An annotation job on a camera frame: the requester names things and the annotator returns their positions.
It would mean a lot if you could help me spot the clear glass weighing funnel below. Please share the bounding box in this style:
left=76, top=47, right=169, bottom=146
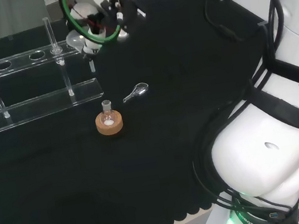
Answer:
left=120, top=81, right=151, bottom=104

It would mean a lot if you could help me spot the green cable loop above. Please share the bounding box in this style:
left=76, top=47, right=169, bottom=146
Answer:
left=61, top=0, right=124, bottom=49

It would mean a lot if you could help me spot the small round-bottom glass flask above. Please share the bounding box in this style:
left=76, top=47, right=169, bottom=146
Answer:
left=98, top=98, right=117, bottom=128

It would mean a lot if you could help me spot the black bench cloth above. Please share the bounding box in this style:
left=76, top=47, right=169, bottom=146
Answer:
left=0, top=0, right=299, bottom=224

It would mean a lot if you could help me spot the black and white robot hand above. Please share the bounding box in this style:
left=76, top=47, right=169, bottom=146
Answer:
left=62, top=0, right=152, bottom=63

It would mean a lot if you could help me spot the cork ring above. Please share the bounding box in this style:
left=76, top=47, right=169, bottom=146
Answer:
left=94, top=109, right=126, bottom=139

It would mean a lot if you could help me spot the clear acrylic funnel stand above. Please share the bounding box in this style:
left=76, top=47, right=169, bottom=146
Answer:
left=0, top=10, right=109, bottom=137

